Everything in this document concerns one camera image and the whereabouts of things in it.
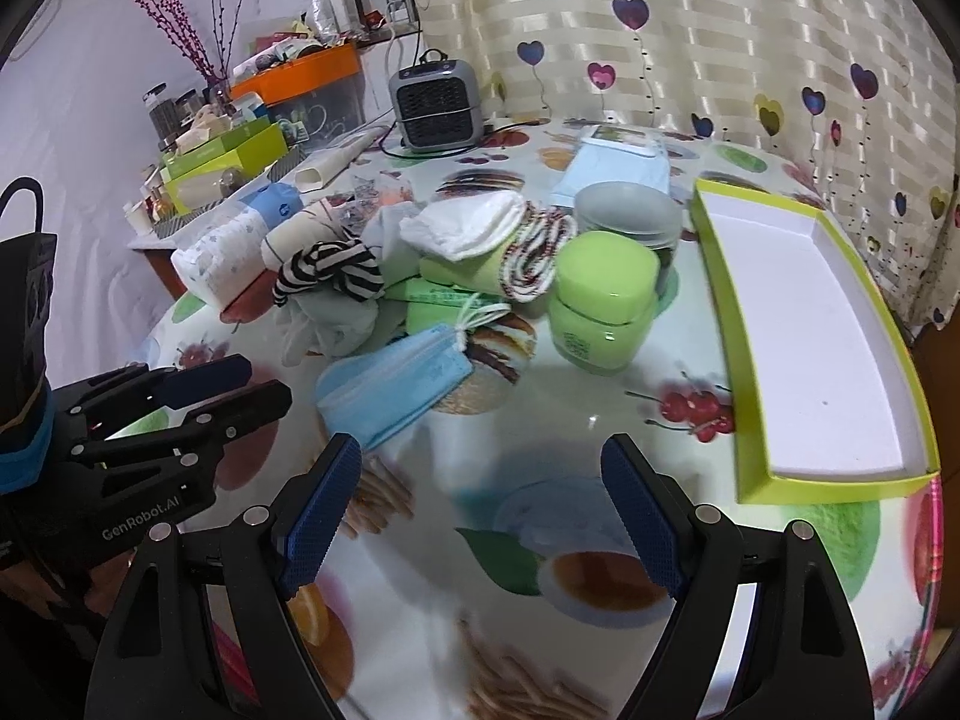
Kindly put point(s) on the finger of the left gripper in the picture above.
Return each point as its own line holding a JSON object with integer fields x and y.
{"x": 240, "y": 412}
{"x": 137, "y": 390}

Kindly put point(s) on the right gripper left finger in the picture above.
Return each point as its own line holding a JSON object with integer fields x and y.
{"x": 158, "y": 657}

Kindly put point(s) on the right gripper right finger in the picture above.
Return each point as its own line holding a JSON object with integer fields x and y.
{"x": 802, "y": 657}

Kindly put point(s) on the blue surgical mask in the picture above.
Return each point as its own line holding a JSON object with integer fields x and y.
{"x": 375, "y": 396}

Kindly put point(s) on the black white striped sock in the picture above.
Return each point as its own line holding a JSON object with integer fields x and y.
{"x": 347, "y": 267}

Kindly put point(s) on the light blue grey sock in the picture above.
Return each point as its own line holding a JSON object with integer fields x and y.
{"x": 397, "y": 260}

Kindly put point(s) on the green cloth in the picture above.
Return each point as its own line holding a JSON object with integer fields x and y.
{"x": 437, "y": 295}

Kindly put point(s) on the orange snack bag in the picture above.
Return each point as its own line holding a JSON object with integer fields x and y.
{"x": 368, "y": 194}

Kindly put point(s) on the white towel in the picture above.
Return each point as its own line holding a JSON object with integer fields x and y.
{"x": 465, "y": 227}

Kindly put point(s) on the white sock pair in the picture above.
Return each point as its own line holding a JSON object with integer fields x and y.
{"x": 323, "y": 323}

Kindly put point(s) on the patterned tray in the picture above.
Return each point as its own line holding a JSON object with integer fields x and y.
{"x": 272, "y": 173}

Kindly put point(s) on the green gift box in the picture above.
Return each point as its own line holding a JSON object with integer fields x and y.
{"x": 249, "y": 149}

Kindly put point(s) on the beige rolled sock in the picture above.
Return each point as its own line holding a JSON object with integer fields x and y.
{"x": 309, "y": 226}

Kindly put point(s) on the green white shallow box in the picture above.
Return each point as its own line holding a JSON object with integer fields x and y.
{"x": 828, "y": 405}

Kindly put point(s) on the dark glass jar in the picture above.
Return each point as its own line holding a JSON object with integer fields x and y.
{"x": 163, "y": 114}

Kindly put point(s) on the white plastic tube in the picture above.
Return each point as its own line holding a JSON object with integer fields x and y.
{"x": 323, "y": 166}

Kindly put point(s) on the orange storage box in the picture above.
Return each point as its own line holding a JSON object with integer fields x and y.
{"x": 313, "y": 93}

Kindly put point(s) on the red white striped cloth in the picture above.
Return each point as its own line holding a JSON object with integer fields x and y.
{"x": 528, "y": 266}

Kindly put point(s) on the purple flower branches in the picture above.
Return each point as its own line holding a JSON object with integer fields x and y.
{"x": 204, "y": 33}

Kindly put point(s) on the grey space heater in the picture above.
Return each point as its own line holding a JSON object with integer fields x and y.
{"x": 437, "y": 103}

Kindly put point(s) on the green lidded jar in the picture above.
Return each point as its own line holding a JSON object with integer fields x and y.
{"x": 603, "y": 300}

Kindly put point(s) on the wet wipes pack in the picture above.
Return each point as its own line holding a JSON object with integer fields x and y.
{"x": 614, "y": 153}

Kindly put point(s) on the heart pattern curtain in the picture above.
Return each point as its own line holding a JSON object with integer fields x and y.
{"x": 859, "y": 94}

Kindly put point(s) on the black mask on handle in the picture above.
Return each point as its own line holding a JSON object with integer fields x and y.
{"x": 27, "y": 283}

